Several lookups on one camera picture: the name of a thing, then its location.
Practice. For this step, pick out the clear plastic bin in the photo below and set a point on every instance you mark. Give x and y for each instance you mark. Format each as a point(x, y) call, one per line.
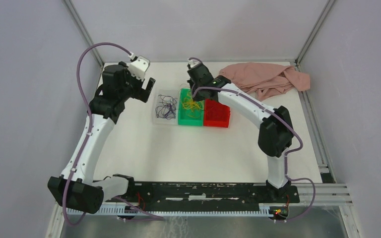
point(165, 107)

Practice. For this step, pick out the red plastic bin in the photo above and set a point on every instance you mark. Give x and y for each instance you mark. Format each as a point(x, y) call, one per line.
point(216, 114)

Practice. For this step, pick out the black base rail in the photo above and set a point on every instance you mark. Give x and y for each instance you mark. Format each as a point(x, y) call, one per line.
point(196, 205)

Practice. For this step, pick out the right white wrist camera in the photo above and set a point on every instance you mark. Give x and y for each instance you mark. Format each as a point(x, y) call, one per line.
point(193, 62)

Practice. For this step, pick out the right controller board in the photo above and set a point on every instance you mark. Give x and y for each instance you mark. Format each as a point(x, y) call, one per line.
point(279, 213)

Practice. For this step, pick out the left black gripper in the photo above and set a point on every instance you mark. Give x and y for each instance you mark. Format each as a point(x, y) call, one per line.
point(141, 94)

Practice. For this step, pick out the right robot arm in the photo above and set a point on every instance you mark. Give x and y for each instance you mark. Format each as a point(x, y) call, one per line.
point(275, 130)

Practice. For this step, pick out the pink cloth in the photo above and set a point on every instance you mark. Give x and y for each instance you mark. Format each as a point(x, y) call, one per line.
point(266, 79)

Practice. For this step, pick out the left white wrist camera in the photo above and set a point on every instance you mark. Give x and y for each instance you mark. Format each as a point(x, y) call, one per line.
point(138, 66)

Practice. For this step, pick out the aluminium frame rail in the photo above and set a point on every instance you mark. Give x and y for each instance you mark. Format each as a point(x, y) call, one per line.
point(325, 193)

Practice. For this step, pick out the green plastic bin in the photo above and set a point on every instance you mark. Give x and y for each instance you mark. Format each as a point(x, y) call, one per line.
point(190, 112)

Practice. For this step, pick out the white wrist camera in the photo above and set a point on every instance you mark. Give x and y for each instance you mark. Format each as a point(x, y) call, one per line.
point(138, 66)
point(193, 62)

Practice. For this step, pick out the white slotted cable duct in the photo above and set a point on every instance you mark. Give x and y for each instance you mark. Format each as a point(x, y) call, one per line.
point(121, 210)

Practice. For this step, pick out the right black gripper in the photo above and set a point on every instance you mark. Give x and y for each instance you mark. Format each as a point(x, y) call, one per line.
point(198, 98)

